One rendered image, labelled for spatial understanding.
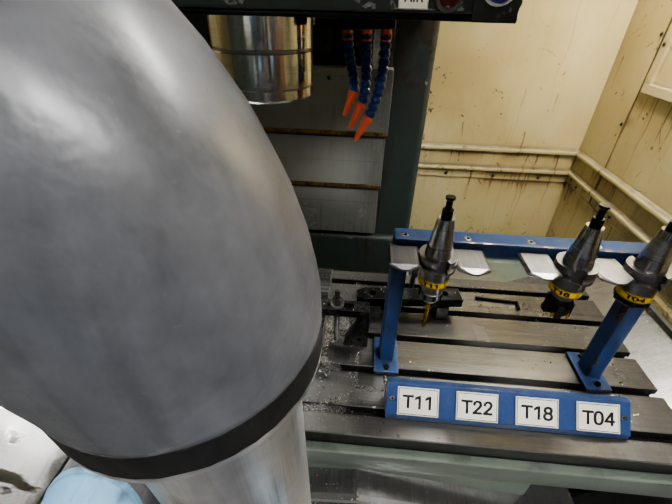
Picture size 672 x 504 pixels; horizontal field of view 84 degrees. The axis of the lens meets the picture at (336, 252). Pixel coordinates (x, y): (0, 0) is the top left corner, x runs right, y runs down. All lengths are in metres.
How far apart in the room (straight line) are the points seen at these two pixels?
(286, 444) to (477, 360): 0.78
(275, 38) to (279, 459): 0.54
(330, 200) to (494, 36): 0.79
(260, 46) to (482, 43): 1.05
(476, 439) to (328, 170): 0.82
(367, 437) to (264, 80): 0.64
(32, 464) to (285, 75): 1.04
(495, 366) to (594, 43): 1.16
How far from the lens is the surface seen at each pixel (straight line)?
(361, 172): 1.18
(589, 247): 0.68
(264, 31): 0.61
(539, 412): 0.84
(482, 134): 1.61
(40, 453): 1.23
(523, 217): 1.83
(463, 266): 0.63
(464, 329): 0.98
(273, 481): 0.18
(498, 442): 0.82
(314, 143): 1.16
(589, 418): 0.88
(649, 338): 1.31
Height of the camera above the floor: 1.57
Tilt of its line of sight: 34 degrees down
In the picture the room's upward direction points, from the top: 1 degrees clockwise
